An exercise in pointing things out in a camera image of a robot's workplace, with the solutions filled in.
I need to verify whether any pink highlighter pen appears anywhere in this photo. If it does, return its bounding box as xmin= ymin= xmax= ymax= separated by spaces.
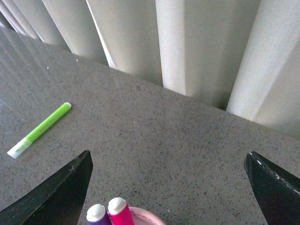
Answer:
xmin=108 ymin=197 xmax=134 ymax=225

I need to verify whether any white pleated curtain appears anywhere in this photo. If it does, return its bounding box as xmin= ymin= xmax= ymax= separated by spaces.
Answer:
xmin=0 ymin=0 xmax=300 ymax=138

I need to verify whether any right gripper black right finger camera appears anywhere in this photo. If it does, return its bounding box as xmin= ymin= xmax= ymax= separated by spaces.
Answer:
xmin=244 ymin=151 xmax=300 ymax=225

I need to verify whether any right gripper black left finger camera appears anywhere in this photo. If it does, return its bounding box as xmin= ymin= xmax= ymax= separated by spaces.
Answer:
xmin=0 ymin=150 xmax=93 ymax=225

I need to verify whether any purple highlighter pen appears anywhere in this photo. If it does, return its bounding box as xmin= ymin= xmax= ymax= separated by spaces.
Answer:
xmin=86 ymin=204 xmax=112 ymax=225

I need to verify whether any pink mesh pen cup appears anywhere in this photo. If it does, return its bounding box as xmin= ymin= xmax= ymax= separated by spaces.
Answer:
xmin=129 ymin=207 xmax=166 ymax=225

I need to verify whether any green highlighter pen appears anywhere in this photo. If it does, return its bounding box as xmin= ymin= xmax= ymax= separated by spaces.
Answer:
xmin=7 ymin=102 xmax=72 ymax=159

